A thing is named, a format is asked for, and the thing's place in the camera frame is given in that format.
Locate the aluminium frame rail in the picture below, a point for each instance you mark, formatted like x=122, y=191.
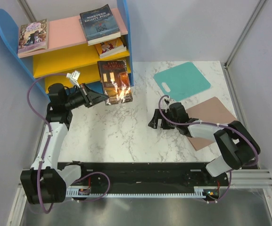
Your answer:
x=251, y=179

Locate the pink brown file folder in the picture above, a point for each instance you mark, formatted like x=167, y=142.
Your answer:
x=211, y=110

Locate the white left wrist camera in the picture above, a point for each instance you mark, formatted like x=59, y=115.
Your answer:
x=73, y=77

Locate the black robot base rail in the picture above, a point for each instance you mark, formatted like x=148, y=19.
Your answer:
x=148, y=177

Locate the Nineteen Eighty-Four dark book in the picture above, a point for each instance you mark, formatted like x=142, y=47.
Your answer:
x=99, y=25

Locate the Roald Dahl Charlie book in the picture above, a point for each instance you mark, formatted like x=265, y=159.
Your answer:
x=109, y=48

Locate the red castle cover book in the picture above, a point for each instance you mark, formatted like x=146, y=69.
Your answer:
x=81, y=26

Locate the white slotted cable duct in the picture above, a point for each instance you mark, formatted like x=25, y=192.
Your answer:
x=83, y=192

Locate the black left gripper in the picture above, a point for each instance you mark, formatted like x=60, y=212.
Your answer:
x=91, y=98

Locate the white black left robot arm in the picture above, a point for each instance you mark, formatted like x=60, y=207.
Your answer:
x=44, y=182

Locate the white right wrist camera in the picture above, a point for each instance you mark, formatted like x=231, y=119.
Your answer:
x=167, y=102

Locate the purple illustrated paperback book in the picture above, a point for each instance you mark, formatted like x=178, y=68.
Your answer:
x=32, y=37

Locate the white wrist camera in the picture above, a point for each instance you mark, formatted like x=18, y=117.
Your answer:
x=73, y=77
x=167, y=102

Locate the blue pink yellow bookshelf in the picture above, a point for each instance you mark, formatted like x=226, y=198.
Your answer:
x=67, y=51

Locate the orange night street book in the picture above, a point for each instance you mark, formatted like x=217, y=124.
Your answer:
x=115, y=81

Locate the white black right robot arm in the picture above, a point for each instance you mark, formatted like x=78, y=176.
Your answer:
x=237, y=147

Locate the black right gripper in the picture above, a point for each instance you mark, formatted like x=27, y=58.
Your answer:
x=157, y=115

